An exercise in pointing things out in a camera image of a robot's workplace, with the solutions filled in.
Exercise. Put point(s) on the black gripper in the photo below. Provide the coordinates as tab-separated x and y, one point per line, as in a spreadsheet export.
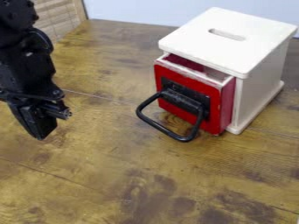
27	87

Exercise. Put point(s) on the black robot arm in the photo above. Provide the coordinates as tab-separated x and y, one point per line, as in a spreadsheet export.
18	17

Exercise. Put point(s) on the red drawer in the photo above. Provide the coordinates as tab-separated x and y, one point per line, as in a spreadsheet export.
200	84

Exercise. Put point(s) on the white wooden cabinet box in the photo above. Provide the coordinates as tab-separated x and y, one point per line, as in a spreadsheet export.
243	46

